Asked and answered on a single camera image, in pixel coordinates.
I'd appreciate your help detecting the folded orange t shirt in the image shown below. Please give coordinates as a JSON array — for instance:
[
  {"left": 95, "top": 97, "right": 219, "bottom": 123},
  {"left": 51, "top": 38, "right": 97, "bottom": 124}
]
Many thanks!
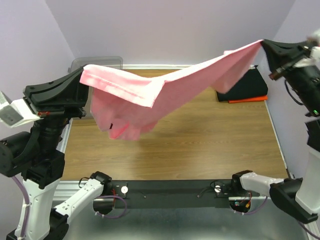
[{"left": 228, "top": 95, "right": 268, "bottom": 104}]

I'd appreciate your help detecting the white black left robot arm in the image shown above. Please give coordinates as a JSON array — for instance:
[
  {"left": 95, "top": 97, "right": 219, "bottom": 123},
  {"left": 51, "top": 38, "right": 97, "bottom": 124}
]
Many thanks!
[{"left": 0, "top": 67, "right": 113, "bottom": 240}]

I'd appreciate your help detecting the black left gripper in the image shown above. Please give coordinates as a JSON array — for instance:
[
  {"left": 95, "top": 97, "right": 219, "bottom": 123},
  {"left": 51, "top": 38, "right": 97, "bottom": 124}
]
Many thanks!
[{"left": 23, "top": 61, "right": 94, "bottom": 152}]

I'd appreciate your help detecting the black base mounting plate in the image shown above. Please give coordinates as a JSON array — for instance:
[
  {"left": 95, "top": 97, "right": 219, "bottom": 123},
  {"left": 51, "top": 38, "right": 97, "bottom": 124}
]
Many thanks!
[{"left": 82, "top": 178, "right": 271, "bottom": 216}]

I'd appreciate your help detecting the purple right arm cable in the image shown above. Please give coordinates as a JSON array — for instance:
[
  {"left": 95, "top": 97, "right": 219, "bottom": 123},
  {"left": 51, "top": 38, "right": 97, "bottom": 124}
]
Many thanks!
[{"left": 233, "top": 196, "right": 320, "bottom": 240}]

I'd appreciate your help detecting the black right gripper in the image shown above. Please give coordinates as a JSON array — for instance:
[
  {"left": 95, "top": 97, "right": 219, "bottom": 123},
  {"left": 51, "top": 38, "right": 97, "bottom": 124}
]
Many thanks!
[{"left": 261, "top": 37, "right": 320, "bottom": 116}]

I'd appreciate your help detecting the clear plastic bin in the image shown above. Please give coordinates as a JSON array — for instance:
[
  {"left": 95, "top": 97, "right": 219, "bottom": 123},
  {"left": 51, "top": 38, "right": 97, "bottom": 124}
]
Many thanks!
[{"left": 68, "top": 56, "right": 123, "bottom": 73}]

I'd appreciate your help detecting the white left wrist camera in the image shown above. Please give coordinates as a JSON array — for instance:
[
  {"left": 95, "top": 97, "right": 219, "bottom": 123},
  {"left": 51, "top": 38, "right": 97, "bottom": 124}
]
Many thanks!
[{"left": 0, "top": 91, "right": 41, "bottom": 128}]

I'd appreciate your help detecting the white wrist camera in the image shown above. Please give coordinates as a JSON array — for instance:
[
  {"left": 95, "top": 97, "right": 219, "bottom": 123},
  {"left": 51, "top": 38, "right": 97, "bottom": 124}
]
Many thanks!
[
  {"left": 0, "top": 91, "right": 41, "bottom": 128},
  {"left": 293, "top": 29, "right": 320, "bottom": 68}
]

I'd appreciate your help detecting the pink t shirt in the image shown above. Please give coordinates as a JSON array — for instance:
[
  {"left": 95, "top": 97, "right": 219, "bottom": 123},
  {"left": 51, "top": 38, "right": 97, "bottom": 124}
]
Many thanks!
[{"left": 79, "top": 40, "right": 261, "bottom": 141}]

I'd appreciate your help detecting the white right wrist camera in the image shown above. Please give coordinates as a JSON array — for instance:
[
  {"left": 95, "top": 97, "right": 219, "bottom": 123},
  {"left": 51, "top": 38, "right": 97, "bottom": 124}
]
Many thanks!
[{"left": 293, "top": 29, "right": 320, "bottom": 68}]

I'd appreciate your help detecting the folded black t shirt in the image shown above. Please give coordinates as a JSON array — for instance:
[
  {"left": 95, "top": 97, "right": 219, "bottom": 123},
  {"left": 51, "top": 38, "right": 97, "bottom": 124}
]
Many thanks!
[{"left": 216, "top": 68, "right": 268, "bottom": 103}]

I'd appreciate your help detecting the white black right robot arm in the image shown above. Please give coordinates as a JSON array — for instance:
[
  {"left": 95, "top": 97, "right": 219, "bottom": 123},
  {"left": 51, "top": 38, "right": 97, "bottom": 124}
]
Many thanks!
[{"left": 230, "top": 38, "right": 320, "bottom": 224}]

